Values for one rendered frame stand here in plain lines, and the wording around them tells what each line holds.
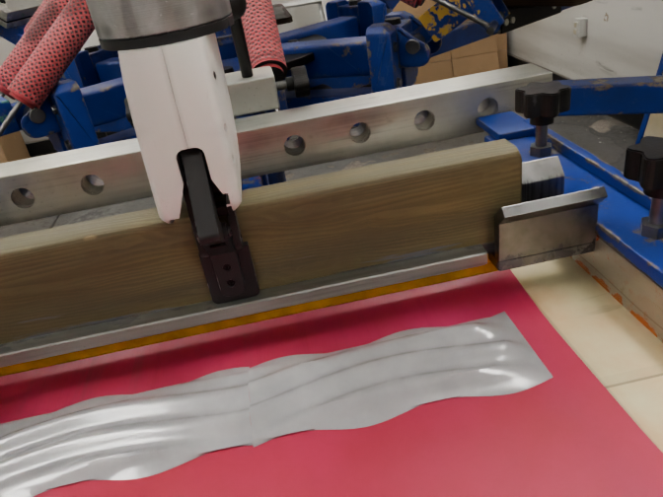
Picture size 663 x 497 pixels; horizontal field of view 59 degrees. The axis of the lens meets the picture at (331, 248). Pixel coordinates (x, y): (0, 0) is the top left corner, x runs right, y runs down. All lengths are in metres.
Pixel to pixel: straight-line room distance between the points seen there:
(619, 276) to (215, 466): 0.28
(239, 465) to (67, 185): 0.37
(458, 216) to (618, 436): 0.17
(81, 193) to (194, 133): 0.32
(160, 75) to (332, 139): 0.31
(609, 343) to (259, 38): 0.60
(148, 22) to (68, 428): 0.25
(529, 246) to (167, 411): 0.26
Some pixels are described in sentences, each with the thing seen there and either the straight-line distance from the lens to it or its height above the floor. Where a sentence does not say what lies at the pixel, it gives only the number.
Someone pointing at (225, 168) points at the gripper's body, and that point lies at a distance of 0.33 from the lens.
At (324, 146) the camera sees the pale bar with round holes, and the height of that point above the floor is 1.01.
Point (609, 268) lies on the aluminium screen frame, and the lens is 0.44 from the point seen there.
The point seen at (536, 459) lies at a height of 0.96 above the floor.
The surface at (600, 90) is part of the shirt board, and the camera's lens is 1.04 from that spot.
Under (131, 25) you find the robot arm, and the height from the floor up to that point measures 1.18.
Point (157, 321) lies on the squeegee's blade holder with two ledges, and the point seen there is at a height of 0.99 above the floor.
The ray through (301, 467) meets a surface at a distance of 0.34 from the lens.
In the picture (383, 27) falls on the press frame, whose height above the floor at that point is 1.05.
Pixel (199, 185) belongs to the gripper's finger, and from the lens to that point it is 0.33.
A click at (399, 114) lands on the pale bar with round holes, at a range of 0.61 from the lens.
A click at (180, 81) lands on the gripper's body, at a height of 1.15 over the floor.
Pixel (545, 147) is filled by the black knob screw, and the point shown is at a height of 1.01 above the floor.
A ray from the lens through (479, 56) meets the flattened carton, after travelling 4.76.
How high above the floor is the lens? 1.21
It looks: 29 degrees down
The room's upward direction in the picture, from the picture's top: 10 degrees counter-clockwise
